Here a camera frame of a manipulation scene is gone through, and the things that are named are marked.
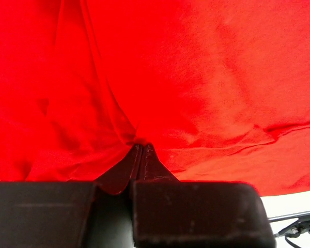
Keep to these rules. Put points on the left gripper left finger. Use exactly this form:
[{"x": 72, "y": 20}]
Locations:
[{"x": 117, "y": 179}]

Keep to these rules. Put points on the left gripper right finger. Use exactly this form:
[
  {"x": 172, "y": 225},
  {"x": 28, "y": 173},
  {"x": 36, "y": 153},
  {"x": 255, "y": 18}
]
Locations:
[{"x": 150, "y": 167}]

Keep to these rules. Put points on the red t shirt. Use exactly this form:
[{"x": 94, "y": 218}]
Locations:
[{"x": 220, "y": 88}]

